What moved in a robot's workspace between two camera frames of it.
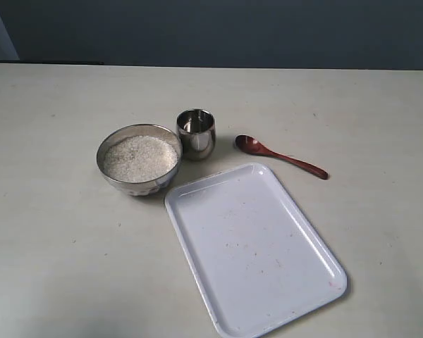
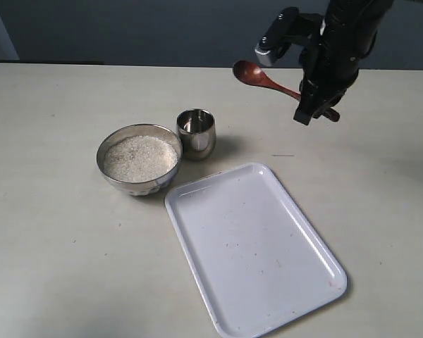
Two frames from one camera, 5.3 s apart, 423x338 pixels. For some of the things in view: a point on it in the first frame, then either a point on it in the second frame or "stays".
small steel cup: [197, 129] stays
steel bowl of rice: [139, 159] stays
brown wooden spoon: [251, 145] → [251, 73]
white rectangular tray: [262, 264] stays
